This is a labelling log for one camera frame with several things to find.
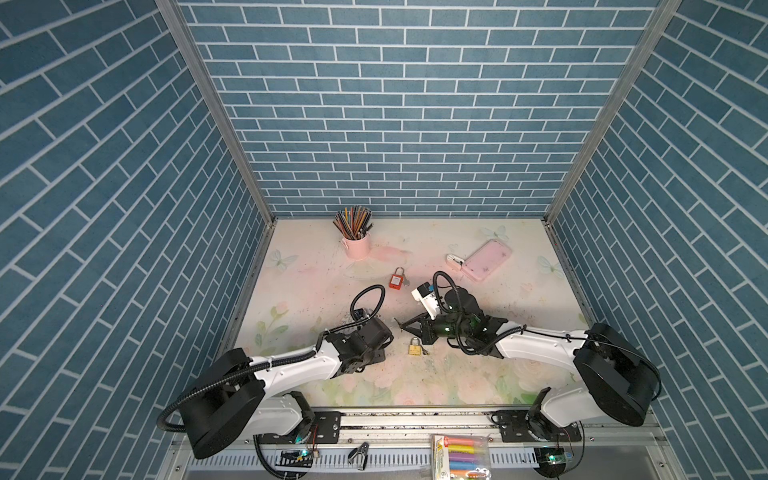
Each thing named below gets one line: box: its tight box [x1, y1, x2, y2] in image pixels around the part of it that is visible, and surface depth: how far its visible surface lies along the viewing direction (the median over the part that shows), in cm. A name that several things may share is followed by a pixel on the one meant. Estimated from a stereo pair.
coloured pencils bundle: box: [332, 205, 373, 240], surface depth 104 cm
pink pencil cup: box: [341, 232, 371, 261], surface depth 104 cm
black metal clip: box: [348, 442, 370, 471], surface depth 71 cm
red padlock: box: [389, 266, 405, 290], surface depth 103 cm
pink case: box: [461, 239, 512, 281], surface depth 107 cm
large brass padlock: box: [408, 336, 423, 356], surface depth 88 cm
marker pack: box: [430, 434, 492, 480], surface depth 70 cm
